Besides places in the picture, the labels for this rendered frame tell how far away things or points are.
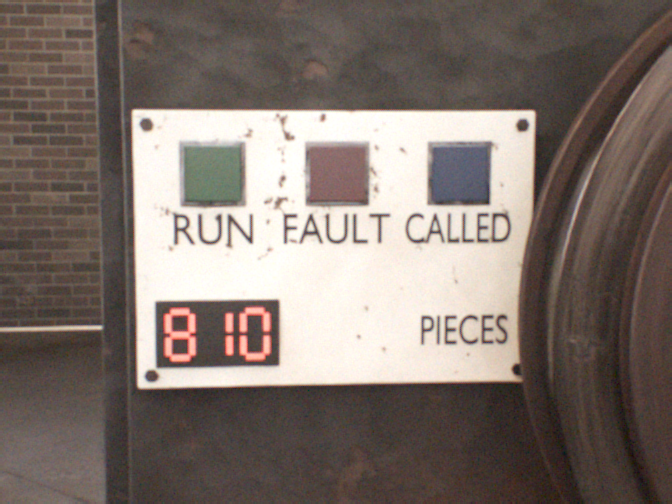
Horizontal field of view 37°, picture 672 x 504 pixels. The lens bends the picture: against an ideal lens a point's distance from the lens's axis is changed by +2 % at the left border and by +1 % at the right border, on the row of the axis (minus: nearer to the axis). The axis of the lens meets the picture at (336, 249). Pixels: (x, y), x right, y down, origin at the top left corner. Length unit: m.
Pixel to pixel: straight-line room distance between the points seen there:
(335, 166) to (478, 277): 0.12
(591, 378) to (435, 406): 0.17
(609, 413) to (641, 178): 0.13
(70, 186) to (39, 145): 0.32
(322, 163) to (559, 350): 0.20
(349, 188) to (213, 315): 0.12
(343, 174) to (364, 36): 0.09
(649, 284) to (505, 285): 0.16
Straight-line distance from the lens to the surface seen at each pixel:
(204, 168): 0.64
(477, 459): 0.71
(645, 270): 0.53
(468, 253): 0.66
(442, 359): 0.67
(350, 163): 0.64
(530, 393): 0.61
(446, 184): 0.65
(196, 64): 0.67
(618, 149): 0.54
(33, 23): 6.80
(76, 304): 6.80
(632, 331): 0.54
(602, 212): 0.54
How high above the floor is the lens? 1.22
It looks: 6 degrees down
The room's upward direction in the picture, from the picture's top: straight up
